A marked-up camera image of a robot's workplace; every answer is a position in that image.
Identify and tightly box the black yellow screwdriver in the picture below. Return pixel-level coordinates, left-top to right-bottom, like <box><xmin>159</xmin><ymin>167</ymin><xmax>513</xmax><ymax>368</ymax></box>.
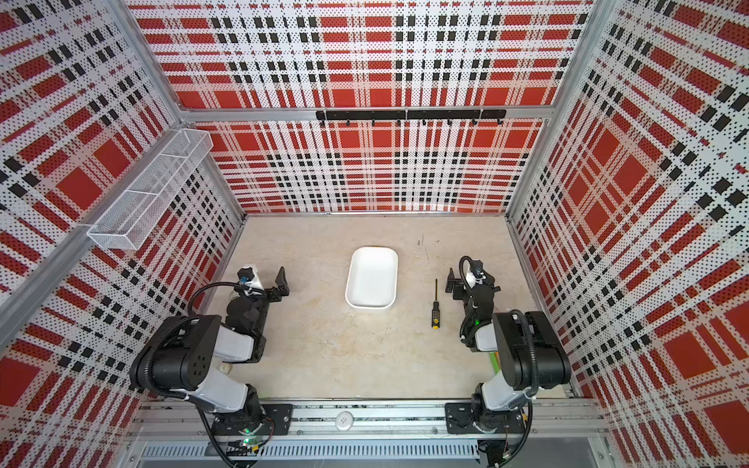
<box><xmin>431</xmin><ymin>279</ymin><xmax>441</xmax><ymax>330</ymax></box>

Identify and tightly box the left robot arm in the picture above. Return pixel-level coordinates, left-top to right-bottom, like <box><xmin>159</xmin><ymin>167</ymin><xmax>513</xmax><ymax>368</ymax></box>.
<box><xmin>129</xmin><ymin>265</ymin><xmax>293</xmax><ymax>438</ymax></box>

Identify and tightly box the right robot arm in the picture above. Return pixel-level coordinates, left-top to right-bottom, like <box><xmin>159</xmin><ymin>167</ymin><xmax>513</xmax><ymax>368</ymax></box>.
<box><xmin>445</xmin><ymin>257</ymin><xmax>572</xmax><ymax>435</ymax></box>

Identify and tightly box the white plastic bin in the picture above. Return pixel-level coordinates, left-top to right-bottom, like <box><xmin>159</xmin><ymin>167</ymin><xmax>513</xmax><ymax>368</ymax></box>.
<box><xmin>345</xmin><ymin>247</ymin><xmax>399</xmax><ymax>312</ymax></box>

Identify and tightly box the green colourful card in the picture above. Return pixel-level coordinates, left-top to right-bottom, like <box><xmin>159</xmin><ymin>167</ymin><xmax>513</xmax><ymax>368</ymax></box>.
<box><xmin>490</xmin><ymin>352</ymin><xmax>501</xmax><ymax>374</ymax></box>

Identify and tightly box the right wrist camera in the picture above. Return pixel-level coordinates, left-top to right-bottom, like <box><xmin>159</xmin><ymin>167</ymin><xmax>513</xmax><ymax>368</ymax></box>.
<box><xmin>464</xmin><ymin>261</ymin><xmax>486</xmax><ymax>289</ymax></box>

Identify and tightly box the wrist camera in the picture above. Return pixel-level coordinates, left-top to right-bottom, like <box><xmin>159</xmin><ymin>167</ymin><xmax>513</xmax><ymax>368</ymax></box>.
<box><xmin>464</xmin><ymin>261</ymin><xmax>486</xmax><ymax>289</ymax></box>
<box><xmin>237</xmin><ymin>265</ymin><xmax>264</xmax><ymax>294</ymax></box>

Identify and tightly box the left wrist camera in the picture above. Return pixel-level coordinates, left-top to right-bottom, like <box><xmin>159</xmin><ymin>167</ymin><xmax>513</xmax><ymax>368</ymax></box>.
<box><xmin>237</xmin><ymin>265</ymin><xmax>264</xmax><ymax>294</ymax></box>

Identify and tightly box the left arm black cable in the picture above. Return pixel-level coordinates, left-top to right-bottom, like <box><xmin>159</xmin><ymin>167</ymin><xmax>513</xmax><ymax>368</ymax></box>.
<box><xmin>139</xmin><ymin>280</ymin><xmax>247</xmax><ymax>399</ymax></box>

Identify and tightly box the white wire mesh basket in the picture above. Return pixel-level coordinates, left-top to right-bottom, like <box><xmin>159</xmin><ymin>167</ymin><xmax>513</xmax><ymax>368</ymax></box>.
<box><xmin>88</xmin><ymin>129</ymin><xmax>213</xmax><ymax>251</ymax></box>

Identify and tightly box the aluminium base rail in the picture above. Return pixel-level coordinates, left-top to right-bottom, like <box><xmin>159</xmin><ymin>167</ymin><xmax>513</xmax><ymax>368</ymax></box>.
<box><xmin>125</xmin><ymin>399</ymin><xmax>612</xmax><ymax>463</ymax></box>

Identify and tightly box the black hook rail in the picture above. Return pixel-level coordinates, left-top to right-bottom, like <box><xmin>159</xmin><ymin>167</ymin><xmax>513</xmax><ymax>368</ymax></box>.
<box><xmin>315</xmin><ymin>108</ymin><xmax>507</xmax><ymax>123</ymax></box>

